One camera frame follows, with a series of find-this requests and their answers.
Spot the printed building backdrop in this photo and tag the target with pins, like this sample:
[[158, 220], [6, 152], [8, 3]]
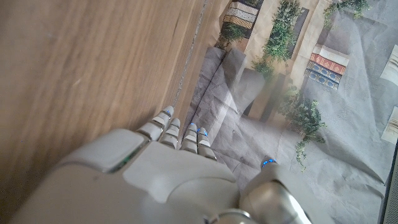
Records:
[[311, 93]]

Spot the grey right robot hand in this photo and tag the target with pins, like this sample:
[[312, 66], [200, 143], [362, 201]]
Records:
[[140, 186]]

